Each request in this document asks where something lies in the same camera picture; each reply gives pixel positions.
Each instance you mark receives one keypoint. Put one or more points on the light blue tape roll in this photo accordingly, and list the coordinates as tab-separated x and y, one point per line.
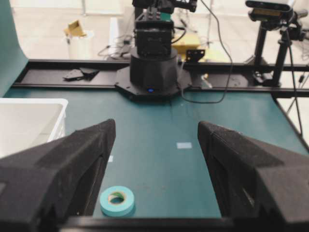
117	201

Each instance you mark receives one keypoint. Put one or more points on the black flat bracket pieces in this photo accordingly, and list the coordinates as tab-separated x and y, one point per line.
80	74

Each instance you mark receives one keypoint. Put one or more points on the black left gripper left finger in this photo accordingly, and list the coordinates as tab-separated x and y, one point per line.
42	186

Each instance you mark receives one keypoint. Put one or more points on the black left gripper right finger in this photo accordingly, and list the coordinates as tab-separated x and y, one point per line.
259	187

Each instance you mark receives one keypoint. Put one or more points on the black camera on stand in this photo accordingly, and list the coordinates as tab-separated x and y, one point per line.
274	10

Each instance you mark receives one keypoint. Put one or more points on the white plastic basket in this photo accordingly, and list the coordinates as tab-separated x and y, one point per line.
29	122

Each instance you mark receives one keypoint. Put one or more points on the white bin with cardboard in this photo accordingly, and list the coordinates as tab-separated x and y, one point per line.
79	41

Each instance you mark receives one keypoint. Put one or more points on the black aluminium rail frame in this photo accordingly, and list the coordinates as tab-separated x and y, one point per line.
206	76

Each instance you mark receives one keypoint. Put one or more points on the yellow box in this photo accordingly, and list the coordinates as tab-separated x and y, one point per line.
187	42

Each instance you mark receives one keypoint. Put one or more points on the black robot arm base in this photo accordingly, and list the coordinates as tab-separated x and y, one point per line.
155	70

